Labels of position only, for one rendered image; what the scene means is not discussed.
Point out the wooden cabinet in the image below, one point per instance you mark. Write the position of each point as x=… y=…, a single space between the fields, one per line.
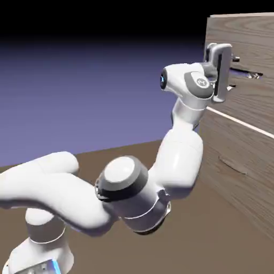
x=246 y=192

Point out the wooden drawer front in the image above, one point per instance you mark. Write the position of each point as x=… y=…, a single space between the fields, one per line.
x=246 y=203
x=252 y=38

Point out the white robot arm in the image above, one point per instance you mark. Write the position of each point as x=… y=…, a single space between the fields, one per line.
x=64 y=192

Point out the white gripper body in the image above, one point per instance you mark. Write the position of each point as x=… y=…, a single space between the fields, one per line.
x=224 y=64

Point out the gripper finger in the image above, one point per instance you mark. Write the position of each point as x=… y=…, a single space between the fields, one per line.
x=231 y=87
x=236 y=58

